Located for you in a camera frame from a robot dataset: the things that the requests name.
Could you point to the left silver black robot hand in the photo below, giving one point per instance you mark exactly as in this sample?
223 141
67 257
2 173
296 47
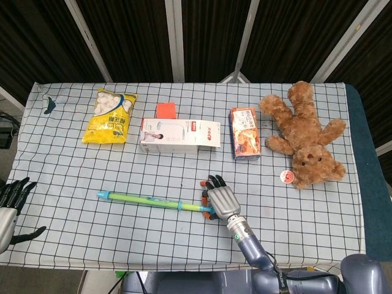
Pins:
7 223

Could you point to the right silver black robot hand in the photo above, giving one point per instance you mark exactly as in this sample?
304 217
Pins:
223 200

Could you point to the blue green water pump toy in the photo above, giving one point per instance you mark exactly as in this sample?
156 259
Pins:
137 200

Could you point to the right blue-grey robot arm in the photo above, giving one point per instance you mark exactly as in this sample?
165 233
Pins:
254 248

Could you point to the blue cookie box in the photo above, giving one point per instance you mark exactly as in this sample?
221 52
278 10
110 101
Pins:
245 137

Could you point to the round orange paper tag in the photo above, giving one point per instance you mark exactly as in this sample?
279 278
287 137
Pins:
287 177

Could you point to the white desk lamp box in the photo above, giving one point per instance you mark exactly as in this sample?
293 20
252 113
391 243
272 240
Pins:
171 134

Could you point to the black box on floor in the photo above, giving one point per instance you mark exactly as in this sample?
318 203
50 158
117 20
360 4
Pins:
5 134

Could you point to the blue-grey robot torso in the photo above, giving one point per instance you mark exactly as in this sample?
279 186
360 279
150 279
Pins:
190 283

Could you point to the brown teddy bear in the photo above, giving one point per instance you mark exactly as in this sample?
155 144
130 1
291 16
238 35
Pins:
303 131

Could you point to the white black checked tablecloth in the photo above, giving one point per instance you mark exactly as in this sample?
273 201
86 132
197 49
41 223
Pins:
122 239

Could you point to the yellow cotton ball bag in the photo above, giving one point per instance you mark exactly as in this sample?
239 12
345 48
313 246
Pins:
107 125

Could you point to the dark folding screen white frame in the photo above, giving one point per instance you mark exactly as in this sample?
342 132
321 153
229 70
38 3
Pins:
134 36

